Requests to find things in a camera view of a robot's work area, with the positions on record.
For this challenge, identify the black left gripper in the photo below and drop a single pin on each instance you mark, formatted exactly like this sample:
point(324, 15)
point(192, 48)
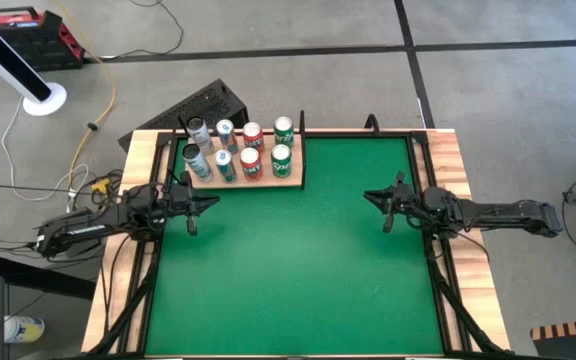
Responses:
point(168, 205)

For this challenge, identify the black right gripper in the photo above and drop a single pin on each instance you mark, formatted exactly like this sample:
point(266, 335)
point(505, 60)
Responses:
point(425, 207)

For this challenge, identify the white slim can black lid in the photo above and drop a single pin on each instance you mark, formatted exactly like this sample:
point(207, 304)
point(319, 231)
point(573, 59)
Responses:
point(199, 134)
point(197, 162)

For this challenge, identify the blue silver Red Bull can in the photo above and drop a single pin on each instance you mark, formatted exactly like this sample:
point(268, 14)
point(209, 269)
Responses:
point(225, 166)
point(227, 136)

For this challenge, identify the red soda can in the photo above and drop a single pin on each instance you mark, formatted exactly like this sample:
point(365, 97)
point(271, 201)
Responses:
point(253, 137)
point(251, 164)

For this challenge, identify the green Sprite soda can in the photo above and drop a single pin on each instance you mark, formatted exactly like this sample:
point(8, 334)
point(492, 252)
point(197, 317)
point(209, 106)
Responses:
point(284, 132)
point(281, 161)

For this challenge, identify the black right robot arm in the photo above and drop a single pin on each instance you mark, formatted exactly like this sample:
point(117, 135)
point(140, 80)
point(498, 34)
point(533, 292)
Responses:
point(498, 212)

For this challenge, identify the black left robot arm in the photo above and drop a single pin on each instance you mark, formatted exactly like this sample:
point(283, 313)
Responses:
point(83, 227)

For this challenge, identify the wooden tray board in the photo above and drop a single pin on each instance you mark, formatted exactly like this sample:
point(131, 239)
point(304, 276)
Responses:
point(263, 183)

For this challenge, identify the black perforated computer case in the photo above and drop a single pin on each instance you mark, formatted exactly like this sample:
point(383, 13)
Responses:
point(203, 107)

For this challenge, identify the yellow plug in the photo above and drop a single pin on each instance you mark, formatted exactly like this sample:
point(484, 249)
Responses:
point(100, 185)

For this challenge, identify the green table mat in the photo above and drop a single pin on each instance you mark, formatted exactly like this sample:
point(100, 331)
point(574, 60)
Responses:
point(293, 290)

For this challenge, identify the white yellow wipes canister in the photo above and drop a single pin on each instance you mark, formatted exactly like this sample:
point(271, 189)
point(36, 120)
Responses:
point(23, 329)

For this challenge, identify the black orange striped box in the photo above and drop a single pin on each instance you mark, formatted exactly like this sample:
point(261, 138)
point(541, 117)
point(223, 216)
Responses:
point(568, 345)

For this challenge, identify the red black toolbox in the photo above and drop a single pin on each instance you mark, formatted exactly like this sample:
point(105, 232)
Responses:
point(33, 40)

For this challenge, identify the white black standing tower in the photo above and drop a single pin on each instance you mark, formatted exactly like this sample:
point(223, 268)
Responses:
point(8, 60)

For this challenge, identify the black aluminium table frame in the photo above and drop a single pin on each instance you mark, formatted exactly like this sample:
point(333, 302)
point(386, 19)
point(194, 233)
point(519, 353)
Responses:
point(141, 325)

